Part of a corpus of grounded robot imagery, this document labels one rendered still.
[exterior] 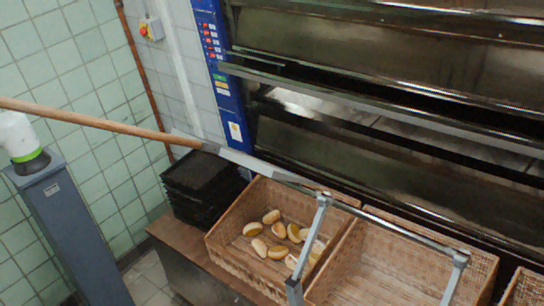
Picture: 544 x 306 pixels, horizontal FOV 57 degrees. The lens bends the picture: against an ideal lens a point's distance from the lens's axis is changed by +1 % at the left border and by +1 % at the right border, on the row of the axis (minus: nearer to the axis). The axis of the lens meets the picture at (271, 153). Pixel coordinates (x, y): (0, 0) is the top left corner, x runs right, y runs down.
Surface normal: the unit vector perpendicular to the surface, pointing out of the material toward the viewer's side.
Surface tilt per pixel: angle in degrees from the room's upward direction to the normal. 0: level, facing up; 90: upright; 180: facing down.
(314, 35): 70
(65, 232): 90
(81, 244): 90
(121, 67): 90
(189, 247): 0
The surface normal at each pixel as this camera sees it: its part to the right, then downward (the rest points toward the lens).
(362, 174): -0.67, 0.21
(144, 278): -0.16, -0.81
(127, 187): 0.73, 0.29
